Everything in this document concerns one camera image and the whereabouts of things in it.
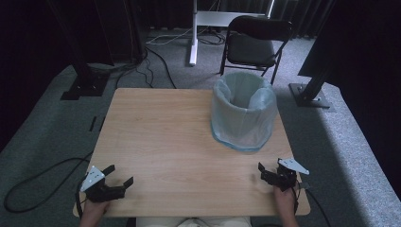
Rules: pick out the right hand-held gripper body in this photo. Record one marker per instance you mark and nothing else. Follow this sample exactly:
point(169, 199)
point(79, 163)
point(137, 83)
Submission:
point(285, 178)

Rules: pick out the person's left hand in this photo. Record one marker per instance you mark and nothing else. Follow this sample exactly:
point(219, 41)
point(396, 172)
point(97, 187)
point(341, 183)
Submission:
point(94, 208)

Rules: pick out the black folding chair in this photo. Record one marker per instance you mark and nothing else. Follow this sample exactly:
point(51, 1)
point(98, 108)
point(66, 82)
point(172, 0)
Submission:
point(252, 47)

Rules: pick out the blue round bin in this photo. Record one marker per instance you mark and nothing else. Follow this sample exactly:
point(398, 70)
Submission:
point(239, 147)

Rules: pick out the person's right hand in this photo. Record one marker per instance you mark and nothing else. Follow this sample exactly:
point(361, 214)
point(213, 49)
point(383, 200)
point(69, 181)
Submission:
point(284, 201)

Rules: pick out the white metal desk frame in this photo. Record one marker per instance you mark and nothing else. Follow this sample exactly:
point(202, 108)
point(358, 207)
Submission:
point(208, 18)

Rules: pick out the black metal stand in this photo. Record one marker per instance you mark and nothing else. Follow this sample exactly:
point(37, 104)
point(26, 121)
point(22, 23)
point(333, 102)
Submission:
point(85, 78)
point(310, 94)

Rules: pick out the bin with blue bag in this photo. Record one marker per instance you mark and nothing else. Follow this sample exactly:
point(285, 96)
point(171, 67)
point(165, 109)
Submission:
point(244, 113)

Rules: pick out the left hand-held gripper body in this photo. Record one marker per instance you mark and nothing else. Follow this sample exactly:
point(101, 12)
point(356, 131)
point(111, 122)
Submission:
point(101, 190)

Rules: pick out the black tape strip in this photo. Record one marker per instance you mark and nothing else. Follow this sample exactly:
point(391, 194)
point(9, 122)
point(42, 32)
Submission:
point(92, 123)

